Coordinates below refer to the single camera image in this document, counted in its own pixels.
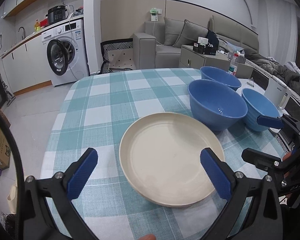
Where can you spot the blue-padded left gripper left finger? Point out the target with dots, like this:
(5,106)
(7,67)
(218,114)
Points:
(62,188)

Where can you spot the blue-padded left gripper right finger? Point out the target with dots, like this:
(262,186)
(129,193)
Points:
(252,209)

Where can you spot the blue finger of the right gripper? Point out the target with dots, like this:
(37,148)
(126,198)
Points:
(270,122)

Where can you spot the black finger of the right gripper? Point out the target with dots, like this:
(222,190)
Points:
(260,160)

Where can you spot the light blue bowl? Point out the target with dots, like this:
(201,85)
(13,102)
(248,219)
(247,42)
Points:
(257,105)

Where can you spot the large cream plate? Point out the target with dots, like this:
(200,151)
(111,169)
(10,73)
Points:
(160,157)

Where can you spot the white kitchen counter cabinets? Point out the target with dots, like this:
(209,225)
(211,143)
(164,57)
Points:
(26,66)

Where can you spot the operator thumb tip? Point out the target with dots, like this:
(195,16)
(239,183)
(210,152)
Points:
(148,237)

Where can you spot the white electric kettle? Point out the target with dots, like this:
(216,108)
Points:
(277,92)

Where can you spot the plastic water bottle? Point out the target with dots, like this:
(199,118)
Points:
(233,64)

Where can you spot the black box on cabinet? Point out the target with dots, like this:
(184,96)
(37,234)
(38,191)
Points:
(204,49)

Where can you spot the grey side cabinet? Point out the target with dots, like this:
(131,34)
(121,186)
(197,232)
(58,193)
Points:
(192,59)

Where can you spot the grey sofa cushion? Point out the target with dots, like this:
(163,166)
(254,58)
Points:
(190,34)
(173,29)

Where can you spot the white washing machine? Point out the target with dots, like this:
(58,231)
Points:
(66,55)

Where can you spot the grey sofa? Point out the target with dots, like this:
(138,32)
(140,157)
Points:
(159,45)

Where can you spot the patterned folded mat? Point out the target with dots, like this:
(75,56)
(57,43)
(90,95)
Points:
(117,56)

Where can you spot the yellow oil bottle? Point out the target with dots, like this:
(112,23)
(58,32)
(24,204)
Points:
(37,26)

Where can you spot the black pressure cooker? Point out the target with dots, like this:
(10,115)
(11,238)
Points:
(56,14)

